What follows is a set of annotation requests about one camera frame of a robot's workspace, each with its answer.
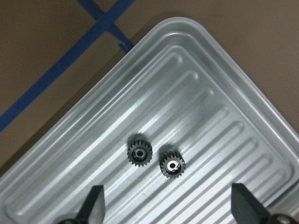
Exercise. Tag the black bearing gear silver hub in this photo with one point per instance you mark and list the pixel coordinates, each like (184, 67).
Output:
(171, 162)

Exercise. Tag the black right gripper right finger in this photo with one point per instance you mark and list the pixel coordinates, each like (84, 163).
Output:
(246, 209)

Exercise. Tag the ribbed metal tray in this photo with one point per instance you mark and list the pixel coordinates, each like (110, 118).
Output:
(178, 87)

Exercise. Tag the black bearing gear dark hub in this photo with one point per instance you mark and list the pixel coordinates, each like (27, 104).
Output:
(139, 150)

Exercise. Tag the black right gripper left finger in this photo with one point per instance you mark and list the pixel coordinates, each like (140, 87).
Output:
(92, 210)

